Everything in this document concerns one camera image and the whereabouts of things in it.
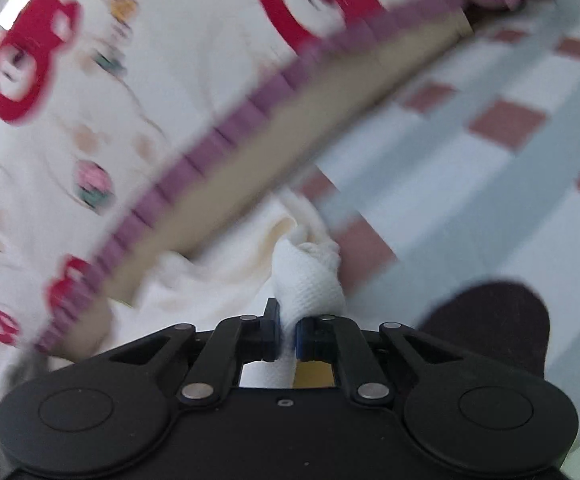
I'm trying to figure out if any white waffle top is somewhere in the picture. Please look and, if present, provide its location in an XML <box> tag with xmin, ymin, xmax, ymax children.
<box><xmin>105</xmin><ymin>187</ymin><xmax>351</xmax><ymax>391</ymax></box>

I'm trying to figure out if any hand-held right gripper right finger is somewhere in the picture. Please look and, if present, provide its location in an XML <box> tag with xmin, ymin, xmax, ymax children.
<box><xmin>295</xmin><ymin>314</ymin><xmax>463</xmax><ymax>401</ymax></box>

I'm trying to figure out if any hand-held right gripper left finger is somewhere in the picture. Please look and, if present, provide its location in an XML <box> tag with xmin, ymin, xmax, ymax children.
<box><xmin>109</xmin><ymin>297</ymin><xmax>283</xmax><ymax>401</ymax></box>

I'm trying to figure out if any checked bed sheet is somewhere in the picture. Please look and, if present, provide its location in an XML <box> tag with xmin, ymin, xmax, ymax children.
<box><xmin>290</xmin><ymin>0</ymin><xmax>580</xmax><ymax>461</ymax></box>

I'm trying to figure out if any bear print bed bumper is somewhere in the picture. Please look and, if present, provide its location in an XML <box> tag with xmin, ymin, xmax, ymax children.
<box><xmin>0</xmin><ymin>0</ymin><xmax>530</xmax><ymax>361</ymax></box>

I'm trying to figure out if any dark brown folded garment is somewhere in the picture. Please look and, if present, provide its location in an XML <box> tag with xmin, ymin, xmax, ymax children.
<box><xmin>417</xmin><ymin>282</ymin><xmax>550</xmax><ymax>378</ymax></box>

